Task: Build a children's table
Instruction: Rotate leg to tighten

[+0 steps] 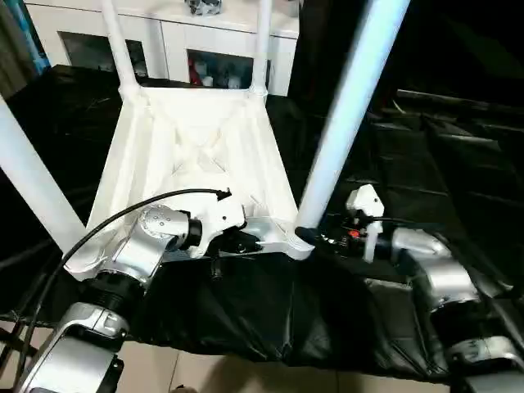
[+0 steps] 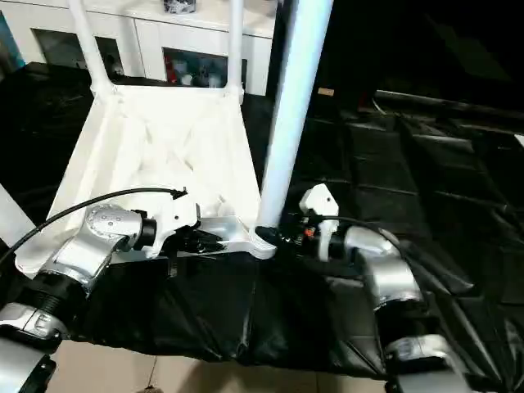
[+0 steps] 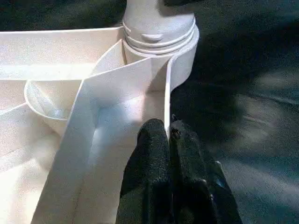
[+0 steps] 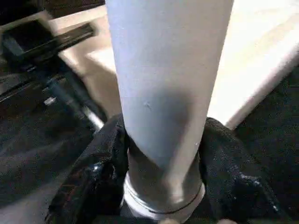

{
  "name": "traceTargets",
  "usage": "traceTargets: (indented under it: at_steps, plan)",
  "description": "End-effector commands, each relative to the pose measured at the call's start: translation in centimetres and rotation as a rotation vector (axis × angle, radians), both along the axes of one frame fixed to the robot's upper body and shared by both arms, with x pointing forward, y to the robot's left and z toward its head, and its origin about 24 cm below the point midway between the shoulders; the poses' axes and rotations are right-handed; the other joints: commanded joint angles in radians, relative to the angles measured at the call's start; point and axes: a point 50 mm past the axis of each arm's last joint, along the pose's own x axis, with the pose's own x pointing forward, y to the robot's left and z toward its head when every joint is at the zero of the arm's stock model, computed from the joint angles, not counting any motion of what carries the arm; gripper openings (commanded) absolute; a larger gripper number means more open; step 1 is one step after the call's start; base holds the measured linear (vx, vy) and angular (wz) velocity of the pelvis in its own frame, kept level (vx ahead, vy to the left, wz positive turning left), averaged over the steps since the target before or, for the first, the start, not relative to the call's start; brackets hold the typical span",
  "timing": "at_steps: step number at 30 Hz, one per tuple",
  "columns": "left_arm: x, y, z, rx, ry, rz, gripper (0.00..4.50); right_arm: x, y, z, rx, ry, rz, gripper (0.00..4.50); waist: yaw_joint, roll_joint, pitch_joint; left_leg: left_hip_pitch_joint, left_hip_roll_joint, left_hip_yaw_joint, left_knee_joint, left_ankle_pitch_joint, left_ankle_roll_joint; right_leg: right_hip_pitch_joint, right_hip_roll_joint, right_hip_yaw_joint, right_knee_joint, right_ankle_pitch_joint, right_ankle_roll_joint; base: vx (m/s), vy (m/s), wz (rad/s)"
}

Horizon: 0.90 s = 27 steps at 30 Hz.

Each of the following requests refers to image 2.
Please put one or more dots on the black work mat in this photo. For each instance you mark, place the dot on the black work mat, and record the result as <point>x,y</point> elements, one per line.
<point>430,184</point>

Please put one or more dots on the white plastic table leg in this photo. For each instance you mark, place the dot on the white plastic table leg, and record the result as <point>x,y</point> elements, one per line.
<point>12,217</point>
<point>290,102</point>
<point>88,49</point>
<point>234,49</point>

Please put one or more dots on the red bottle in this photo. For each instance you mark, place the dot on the red bottle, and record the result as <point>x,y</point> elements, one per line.
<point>170,70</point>

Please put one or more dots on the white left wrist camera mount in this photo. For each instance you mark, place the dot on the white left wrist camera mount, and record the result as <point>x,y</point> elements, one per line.
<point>176,217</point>

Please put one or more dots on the dark low shelf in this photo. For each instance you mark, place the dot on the dark low shelf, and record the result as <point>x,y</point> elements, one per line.
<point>450,104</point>

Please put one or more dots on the white flat board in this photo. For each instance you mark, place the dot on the white flat board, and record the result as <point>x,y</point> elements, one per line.
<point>520,140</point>

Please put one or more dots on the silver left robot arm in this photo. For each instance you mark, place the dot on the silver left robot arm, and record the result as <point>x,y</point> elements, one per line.
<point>82,254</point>

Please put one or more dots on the white glass-door cabinet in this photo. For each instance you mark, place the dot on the white glass-door cabinet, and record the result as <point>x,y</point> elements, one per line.
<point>163,32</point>

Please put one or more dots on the small white jar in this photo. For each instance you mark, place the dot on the small white jar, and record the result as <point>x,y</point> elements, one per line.
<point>215,82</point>
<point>187,79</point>

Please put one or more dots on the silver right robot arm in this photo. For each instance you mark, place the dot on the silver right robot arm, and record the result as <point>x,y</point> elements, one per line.
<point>389,278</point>

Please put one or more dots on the small tan label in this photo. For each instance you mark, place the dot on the small tan label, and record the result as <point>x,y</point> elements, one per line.
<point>326,92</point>

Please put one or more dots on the white plastic table top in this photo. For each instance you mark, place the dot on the white plastic table top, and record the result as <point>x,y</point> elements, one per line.
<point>163,143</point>

